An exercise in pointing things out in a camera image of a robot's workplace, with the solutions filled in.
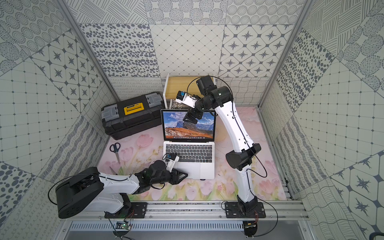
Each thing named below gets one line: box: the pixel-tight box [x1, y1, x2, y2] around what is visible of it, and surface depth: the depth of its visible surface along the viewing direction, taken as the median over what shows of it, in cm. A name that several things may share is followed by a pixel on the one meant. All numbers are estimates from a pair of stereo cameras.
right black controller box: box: [243, 221, 258, 237], surface depth 73 cm
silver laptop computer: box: [160, 109, 216, 180], surface depth 86 cm
